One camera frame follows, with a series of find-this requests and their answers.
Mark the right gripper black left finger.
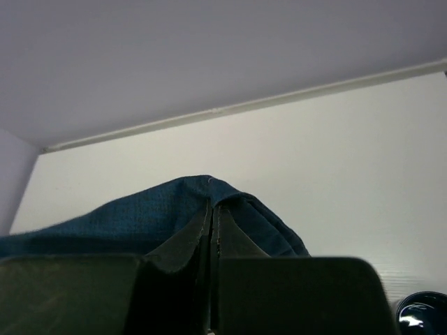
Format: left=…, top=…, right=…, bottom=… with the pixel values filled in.
left=145, top=201, right=212, bottom=277

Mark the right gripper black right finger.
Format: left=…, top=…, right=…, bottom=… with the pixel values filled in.
left=212, top=206, right=270, bottom=260

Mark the blue fish placemat cloth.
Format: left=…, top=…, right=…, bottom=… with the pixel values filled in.
left=1, top=175, right=309, bottom=258

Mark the dark blue cup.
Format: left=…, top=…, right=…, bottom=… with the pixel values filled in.
left=393, top=291, right=446, bottom=335

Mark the aluminium table edge rail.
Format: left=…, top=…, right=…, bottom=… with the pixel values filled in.
left=39, top=58, right=446, bottom=155

